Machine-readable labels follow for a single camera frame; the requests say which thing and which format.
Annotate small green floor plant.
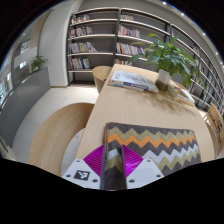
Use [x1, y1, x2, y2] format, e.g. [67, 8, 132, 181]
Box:
[29, 55, 48, 73]

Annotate white-covered book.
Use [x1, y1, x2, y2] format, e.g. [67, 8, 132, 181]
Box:
[108, 70, 159, 94]

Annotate ceiling lights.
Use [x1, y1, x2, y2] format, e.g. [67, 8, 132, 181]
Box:
[161, 0, 208, 36]

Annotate zigzag striped grey towel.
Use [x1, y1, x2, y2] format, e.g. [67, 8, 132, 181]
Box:
[101, 121, 203, 191]

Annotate grey bookshelf unit with books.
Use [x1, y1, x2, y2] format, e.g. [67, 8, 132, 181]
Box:
[67, 7, 224, 113]

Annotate grey counter partition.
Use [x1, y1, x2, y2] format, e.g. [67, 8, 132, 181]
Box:
[0, 68, 52, 148]

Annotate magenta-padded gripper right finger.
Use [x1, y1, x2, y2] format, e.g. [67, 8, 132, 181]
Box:
[121, 144, 165, 190]

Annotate yellow-covered book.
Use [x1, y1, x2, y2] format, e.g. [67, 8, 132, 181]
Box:
[168, 84, 196, 107]

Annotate round-backed woven chair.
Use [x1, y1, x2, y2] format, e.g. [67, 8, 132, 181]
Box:
[92, 65, 113, 94]
[28, 102, 95, 177]

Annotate green potted plant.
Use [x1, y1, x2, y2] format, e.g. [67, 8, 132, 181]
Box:
[128, 33, 204, 93]

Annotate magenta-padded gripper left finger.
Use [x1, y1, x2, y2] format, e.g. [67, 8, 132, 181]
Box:
[61, 144, 106, 190]

